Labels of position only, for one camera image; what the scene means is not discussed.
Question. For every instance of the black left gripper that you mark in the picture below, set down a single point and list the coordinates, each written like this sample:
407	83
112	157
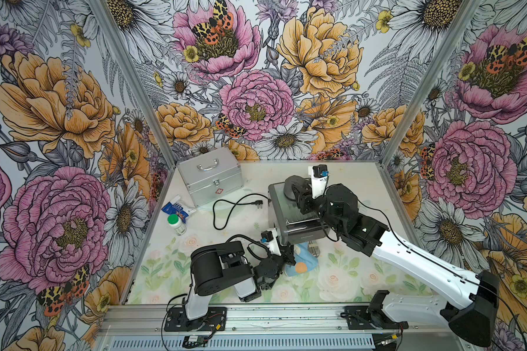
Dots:
288	253

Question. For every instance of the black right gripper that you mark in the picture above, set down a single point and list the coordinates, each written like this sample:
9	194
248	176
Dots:
304	197

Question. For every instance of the blue patterned cleaning cloth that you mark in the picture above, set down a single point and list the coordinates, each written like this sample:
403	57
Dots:
305	259

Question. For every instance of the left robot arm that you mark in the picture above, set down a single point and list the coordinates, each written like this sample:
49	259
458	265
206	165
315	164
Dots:
221	266

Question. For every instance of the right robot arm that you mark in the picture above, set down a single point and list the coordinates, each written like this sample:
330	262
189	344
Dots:
466	303

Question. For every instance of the grey coffee machine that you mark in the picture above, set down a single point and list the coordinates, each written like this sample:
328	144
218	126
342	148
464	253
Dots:
293	227

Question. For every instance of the silver metal case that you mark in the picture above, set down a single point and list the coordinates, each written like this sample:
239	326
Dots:
211	176

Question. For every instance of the white bottle with green cap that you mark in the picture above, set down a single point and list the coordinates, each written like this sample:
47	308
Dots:
176	223

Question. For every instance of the blue bottle with green cap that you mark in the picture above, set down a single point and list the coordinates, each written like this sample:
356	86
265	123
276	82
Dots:
178	207

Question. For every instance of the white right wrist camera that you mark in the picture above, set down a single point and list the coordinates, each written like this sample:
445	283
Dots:
319	178

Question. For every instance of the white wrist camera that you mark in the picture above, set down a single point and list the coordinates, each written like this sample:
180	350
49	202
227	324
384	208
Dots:
319	178
269	238

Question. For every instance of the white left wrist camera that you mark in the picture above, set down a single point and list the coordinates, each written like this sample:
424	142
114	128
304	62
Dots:
269	238

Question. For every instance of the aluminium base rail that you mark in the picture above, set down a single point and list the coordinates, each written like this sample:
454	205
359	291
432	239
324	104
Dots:
265	319

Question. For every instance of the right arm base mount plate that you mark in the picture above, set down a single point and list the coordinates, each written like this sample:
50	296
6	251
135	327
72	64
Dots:
360	318

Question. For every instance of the white vented cable duct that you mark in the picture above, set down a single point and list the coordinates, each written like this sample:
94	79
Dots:
249	342

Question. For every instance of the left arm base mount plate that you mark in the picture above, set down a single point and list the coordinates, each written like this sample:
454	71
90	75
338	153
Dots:
213	320

